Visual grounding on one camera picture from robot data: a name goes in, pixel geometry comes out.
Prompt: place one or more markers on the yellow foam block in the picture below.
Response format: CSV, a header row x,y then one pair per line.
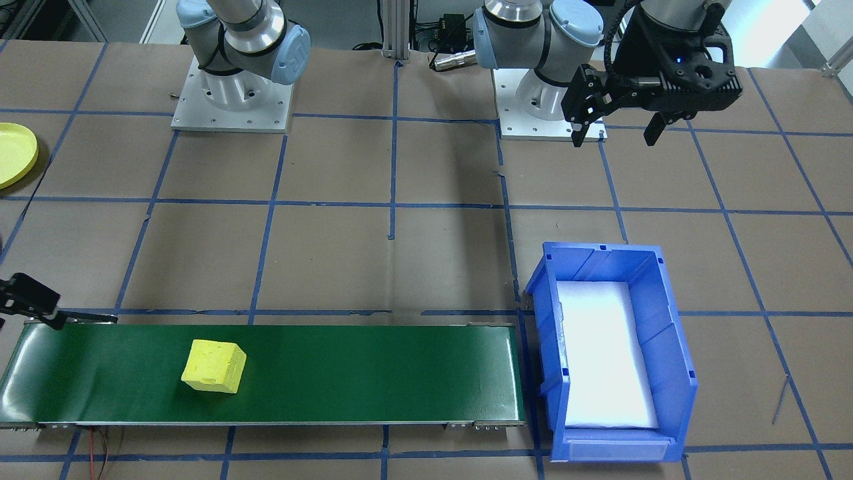
x,y
213,366

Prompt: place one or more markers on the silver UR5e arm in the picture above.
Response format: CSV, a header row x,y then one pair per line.
x,y
513,33
253,40

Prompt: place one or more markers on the yellow plastic plate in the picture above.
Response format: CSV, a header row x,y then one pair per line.
x,y
13,156

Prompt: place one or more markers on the silver cylindrical connector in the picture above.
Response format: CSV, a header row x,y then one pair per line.
x,y
453,60

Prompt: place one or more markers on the black power adapter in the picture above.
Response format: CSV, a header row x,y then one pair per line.
x,y
454,30

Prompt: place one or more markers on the white foam bin liner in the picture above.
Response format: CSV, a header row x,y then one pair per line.
x,y
606,360

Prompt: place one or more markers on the blue plastic storage bin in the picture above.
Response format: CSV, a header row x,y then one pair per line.
x,y
666,373

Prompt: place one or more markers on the green conveyor belt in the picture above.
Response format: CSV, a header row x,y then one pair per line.
x,y
333,373

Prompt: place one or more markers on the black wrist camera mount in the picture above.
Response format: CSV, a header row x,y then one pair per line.
x,y
693,86

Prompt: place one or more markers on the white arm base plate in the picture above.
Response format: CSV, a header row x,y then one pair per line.
x,y
200,120
520,130

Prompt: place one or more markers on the aluminium table corner bracket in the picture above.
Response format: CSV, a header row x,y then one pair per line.
x,y
838,65

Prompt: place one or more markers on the aluminium profile post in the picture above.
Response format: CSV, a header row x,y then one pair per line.
x,y
398,26

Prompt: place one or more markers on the V-shaped metal bar frame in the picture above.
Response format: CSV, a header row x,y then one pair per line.
x,y
86,20

